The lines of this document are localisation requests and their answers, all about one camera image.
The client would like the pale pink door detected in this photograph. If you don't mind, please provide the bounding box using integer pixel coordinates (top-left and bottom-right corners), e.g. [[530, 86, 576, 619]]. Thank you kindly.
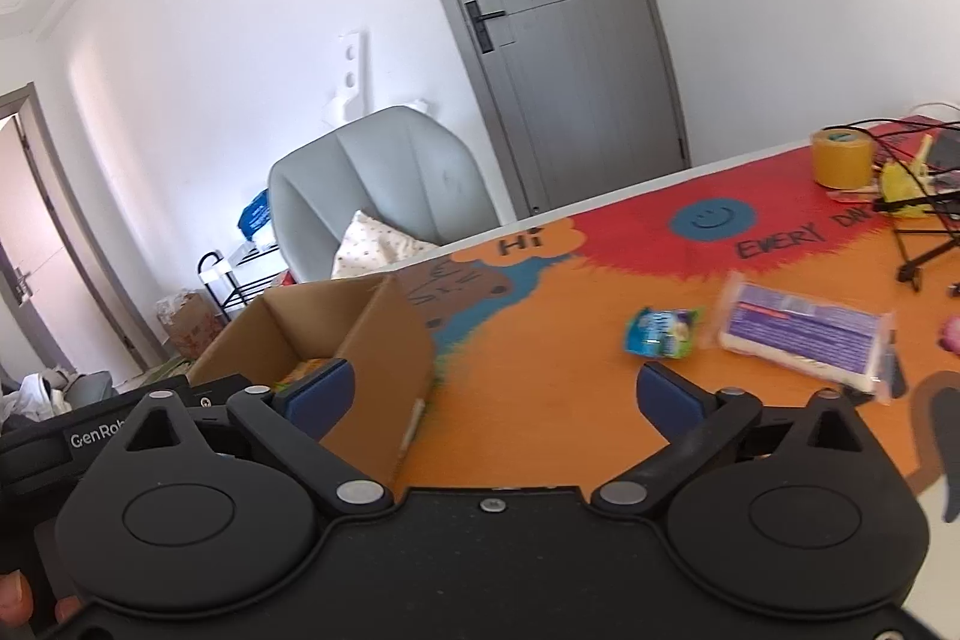
[[0, 113, 100, 378]]

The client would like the black metal rack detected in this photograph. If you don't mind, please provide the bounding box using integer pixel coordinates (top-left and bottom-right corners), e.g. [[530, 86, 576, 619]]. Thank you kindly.
[[196, 238, 290, 312]]

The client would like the white dotted pillow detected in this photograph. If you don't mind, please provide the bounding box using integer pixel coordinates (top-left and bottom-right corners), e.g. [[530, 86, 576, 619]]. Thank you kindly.
[[329, 208, 444, 282]]

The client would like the brown cardboard box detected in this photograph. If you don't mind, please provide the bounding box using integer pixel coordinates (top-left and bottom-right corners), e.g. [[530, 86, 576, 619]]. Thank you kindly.
[[183, 272, 438, 485]]

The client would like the yellow tape roll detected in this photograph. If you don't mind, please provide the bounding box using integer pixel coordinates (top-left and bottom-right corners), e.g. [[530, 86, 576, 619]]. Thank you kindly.
[[809, 128, 875, 190]]

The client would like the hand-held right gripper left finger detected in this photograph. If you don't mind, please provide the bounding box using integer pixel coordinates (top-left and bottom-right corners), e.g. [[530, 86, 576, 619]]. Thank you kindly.
[[90, 356, 395, 514]]

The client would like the purple white cracker packet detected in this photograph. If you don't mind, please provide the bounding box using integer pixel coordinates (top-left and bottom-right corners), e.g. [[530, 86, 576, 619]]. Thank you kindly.
[[704, 272, 910, 406]]

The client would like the white board with holes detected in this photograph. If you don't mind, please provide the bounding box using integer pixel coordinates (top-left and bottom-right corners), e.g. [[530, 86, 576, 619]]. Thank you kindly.
[[322, 30, 371, 124]]

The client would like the blue plastic packet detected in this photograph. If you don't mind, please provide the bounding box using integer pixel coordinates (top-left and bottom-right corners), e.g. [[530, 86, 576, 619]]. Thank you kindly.
[[237, 189, 273, 241]]

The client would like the yellow crumpled bag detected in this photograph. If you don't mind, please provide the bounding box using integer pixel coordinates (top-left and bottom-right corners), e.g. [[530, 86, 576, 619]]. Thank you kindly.
[[877, 155, 939, 222]]

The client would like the grey chair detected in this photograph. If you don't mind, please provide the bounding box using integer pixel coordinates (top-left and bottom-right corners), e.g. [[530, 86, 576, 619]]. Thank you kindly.
[[267, 104, 504, 286]]

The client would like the black cable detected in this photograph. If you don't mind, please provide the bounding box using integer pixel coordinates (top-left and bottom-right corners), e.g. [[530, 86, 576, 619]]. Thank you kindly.
[[820, 114, 960, 163]]

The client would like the grey door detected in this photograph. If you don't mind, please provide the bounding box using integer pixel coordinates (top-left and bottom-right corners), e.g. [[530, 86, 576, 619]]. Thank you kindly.
[[389, 0, 692, 222]]

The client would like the white cloth pile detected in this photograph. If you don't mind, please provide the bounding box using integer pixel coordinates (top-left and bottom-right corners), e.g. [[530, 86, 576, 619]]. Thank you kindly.
[[0, 371, 115, 421]]

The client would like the blue green snack packet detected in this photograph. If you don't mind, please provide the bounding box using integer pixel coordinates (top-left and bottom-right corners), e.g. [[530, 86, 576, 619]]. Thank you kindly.
[[623, 305, 705, 360]]

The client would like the colourful printed table mat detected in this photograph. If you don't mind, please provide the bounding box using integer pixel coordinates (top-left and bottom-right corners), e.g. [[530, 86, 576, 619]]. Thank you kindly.
[[390, 114, 960, 522]]

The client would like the black door handle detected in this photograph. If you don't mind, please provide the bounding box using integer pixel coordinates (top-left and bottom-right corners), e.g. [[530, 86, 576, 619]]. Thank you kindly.
[[463, 0, 508, 55]]

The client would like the person's left hand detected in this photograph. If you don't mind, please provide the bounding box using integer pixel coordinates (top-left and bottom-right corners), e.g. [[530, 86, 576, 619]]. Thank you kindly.
[[0, 570, 83, 635]]

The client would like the black wire stand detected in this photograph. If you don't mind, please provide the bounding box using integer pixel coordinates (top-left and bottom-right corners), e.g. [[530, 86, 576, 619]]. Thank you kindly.
[[869, 189, 960, 293]]

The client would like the cardboard box with plastic bag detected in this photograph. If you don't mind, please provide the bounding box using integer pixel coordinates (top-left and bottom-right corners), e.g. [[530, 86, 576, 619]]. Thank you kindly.
[[155, 288, 227, 360]]

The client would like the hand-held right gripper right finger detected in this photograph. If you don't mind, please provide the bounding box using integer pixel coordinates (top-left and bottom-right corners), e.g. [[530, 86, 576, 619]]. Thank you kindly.
[[591, 360, 902, 514]]

